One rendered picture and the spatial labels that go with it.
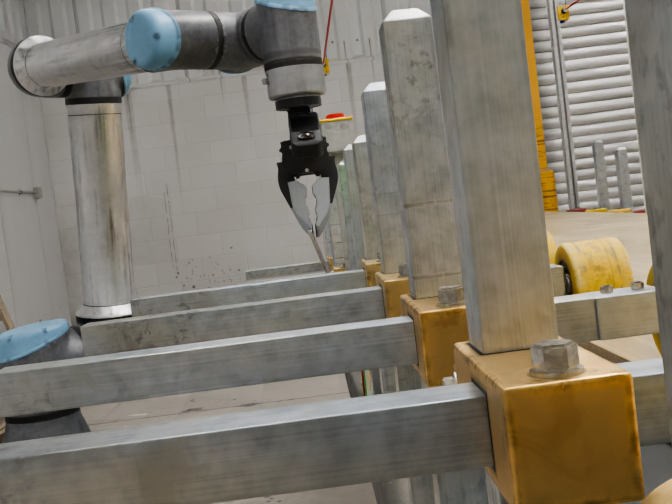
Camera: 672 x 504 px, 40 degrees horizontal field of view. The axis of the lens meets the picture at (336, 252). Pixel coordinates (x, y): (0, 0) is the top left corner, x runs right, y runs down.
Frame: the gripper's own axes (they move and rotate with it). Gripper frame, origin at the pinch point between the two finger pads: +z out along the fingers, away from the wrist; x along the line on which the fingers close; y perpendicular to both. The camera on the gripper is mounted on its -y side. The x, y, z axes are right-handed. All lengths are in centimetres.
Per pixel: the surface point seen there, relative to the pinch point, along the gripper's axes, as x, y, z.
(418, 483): -6, -49, 25
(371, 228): -6.8, -24.1, 0.0
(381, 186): -6.4, -49.1, -4.9
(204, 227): 97, 775, 9
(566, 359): -7, -106, 3
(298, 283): 3.2, -27.9, 5.4
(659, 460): -27, -60, 23
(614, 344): -23, -65, 11
